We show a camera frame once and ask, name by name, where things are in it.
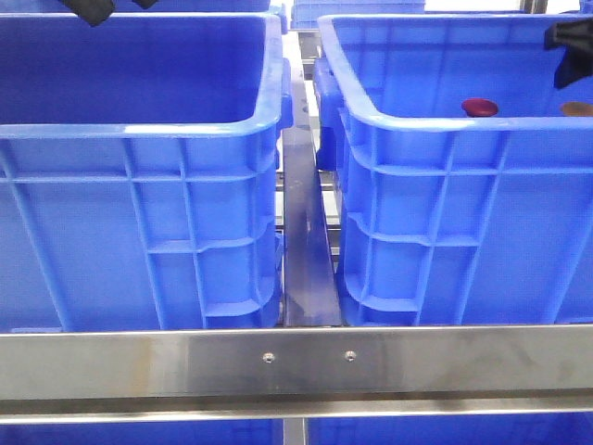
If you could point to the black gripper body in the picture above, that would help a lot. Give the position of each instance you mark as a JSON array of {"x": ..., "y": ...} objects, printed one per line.
[{"x": 575, "y": 37}]

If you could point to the yellow push button switch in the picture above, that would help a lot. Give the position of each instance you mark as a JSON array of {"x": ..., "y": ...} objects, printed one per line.
[{"x": 577, "y": 109}]

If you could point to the red push button switch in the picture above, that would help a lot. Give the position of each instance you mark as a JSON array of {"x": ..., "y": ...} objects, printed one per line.
[{"x": 478, "y": 107}]

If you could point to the right blue plastic crate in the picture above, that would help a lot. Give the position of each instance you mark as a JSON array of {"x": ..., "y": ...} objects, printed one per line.
[{"x": 448, "y": 219}]

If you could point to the blue plastic crate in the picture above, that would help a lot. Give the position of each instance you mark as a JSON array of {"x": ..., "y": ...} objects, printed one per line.
[
  {"x": 448, "y": 219},
  {"x": 138, "y": 171}
]

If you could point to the far middle blue crate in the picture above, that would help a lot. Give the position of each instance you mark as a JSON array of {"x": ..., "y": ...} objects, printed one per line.
[{"x": 304, "y": 14}]

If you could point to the steel center divider bar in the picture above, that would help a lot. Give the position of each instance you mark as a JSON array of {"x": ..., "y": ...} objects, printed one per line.
[{"x": 310, "y": 293}]

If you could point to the lower right blue crate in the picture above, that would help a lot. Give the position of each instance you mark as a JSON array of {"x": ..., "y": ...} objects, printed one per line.
[{"x": 533, "y": 428}]

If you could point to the left blue plastic crate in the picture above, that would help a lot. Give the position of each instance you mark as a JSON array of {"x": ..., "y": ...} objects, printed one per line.
[{"x": 138, "y": 171}]

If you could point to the lower left blue crate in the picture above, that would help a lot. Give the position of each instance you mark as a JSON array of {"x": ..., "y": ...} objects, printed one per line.
[{"x": 197, "y": 432}]

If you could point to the far left blue crate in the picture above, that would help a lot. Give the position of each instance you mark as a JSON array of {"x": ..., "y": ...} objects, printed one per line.
[{"x": 96, "y": 12}]

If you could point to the right rail screw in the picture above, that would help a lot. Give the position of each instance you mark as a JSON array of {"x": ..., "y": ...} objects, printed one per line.
[{"x": 350, "y": 355}]

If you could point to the rail screw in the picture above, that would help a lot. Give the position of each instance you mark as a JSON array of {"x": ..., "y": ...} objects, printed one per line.
[
  {"x": 268, "y": 357},
  {"x": 350, "y": 355}
]

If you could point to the left rail screw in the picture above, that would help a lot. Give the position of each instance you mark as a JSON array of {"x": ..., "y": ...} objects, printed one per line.
[{"x": 268, "y": 357}]

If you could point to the steel vertical post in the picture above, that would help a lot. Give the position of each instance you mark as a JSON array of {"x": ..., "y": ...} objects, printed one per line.
[{"x": 295, "y": 431}]

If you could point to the steel front shelf rail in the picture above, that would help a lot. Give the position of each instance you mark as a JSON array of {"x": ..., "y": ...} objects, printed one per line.
[{"x": 220, "y": 374}]

